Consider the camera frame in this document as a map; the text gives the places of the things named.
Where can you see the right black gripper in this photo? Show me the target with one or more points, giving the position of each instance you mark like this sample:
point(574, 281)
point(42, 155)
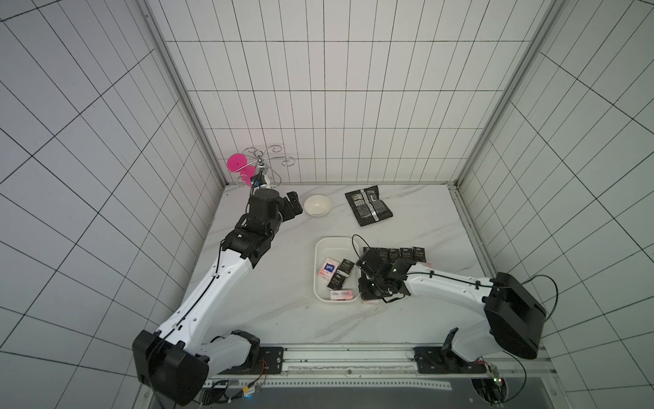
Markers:
point(370, 283)

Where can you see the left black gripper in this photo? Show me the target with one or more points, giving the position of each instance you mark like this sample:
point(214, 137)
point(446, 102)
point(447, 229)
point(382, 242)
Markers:
point(285, 205)

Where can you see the pink tissue pack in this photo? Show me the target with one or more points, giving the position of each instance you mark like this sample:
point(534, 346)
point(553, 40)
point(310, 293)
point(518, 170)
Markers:
point(327, 269)

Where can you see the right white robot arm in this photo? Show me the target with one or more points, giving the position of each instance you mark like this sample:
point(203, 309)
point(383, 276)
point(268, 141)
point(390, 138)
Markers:
point(511, 318)

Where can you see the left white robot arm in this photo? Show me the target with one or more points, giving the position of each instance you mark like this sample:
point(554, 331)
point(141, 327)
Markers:
point(174, 361)

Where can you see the white storage box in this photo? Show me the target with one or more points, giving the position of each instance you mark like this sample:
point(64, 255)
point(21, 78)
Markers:
point(333, 250)

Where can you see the lower pink blue pack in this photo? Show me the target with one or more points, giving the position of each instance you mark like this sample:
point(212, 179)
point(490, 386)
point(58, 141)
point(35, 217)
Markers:
point(342, 295)

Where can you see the chrome cup stand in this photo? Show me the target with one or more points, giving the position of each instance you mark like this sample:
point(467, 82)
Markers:
point(263, 162)

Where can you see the white bowl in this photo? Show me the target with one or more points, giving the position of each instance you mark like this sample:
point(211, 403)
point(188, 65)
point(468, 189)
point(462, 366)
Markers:
point(317, 205)

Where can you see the pink cup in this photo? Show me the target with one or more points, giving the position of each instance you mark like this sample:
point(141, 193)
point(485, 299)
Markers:
point(239, 163)

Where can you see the black tissue multipack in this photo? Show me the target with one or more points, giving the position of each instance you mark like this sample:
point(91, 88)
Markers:
point(367, 206)

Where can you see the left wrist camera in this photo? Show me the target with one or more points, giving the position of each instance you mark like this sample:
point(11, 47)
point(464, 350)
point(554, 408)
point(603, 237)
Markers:
point(259, 180)

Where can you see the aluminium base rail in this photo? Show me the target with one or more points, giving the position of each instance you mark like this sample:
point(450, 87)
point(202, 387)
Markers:
point(365, 366)

